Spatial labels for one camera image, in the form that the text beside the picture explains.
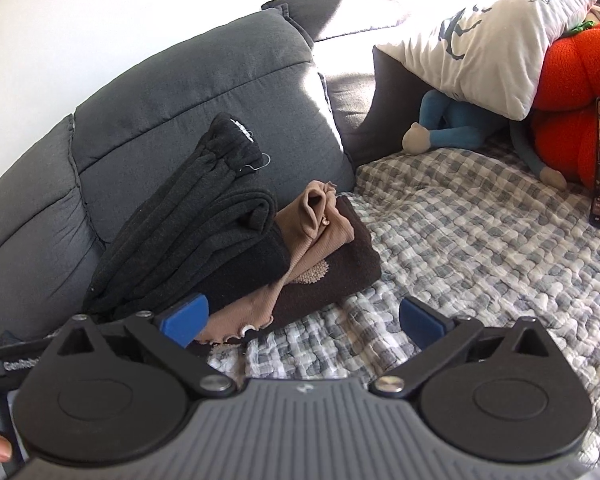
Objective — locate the grey sofa backrest cushions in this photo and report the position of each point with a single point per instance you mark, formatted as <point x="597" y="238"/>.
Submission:
<point x="180" y="85"/>

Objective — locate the black buttoned pants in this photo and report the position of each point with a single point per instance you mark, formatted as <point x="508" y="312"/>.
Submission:
<point x="180" y="220"/>

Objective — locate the dark grey cushion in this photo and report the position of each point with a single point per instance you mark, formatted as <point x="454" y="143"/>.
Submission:
<point x="395" y="110"/>

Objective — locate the grey checked quilt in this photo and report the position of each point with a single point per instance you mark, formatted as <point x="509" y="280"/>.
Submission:
<point x="480" y="240"/>

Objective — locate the blue plush toy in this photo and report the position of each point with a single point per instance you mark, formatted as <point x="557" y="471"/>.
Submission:
<point x="455" y="130"/>

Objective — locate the dark brown folded garment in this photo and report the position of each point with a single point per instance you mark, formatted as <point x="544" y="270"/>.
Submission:
<point x="340" y="270"/>

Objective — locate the red flower-shaped cushion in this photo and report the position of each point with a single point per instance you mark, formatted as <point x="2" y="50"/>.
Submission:
<point x="575" y="75"/>

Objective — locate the beige ribbed folded garment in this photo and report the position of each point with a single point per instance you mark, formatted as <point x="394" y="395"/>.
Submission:
<point x="315" y="225"/>

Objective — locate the white printed pillow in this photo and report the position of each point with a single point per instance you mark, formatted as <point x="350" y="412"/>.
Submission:
<point x="490" y="50"/>

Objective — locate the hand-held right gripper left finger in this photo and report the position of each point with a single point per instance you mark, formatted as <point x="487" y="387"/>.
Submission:
<point x="185" y="317"/>

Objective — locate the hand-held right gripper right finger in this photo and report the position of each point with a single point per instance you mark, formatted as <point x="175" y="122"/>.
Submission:
<point x="420" y="317"/>

